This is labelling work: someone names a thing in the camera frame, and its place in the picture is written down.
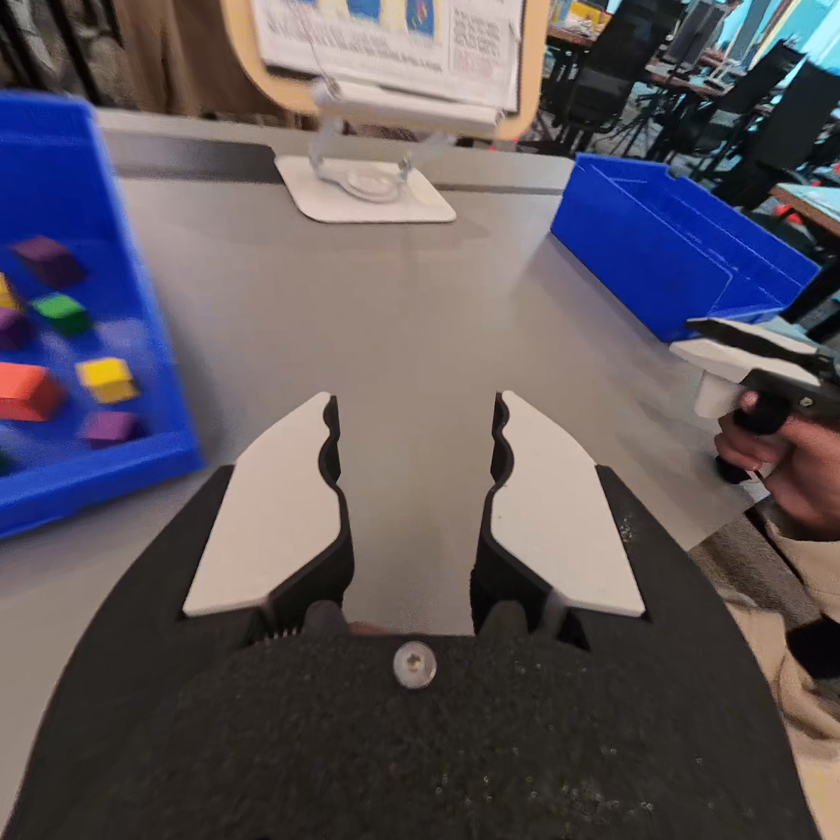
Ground person's right hand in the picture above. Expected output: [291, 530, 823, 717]
[715, 392, 840, 540]

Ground brown fabric cover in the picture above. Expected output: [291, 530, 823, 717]
[112, 0, 296, 126]

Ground blue plastic bin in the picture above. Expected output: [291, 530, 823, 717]
[0, 92, 204, 539]
[550, 153, 821, 342]

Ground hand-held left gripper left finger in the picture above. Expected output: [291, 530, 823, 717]
[182, 392, 355, 634]

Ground person's black chair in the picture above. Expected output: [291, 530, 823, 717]
[787, 617, 840, 680]

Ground person's right forearm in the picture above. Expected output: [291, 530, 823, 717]
[764, 505, 840, 618]

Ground black office chair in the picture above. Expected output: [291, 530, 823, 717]
[656, 42, 805, 178]
[715, 62, 840, 211]
[558, 0, 677, 152]

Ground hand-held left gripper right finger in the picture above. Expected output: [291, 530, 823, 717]
[471, 390, 646, 637]

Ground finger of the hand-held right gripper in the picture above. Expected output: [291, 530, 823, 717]
[669, 339, 770, 420]
[686, 317, 823, 360]

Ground long wooden desk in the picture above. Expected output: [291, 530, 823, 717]
[771, 184, 840, 237]

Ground red wooden cube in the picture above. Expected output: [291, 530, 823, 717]
[0, 362, 68, 422]

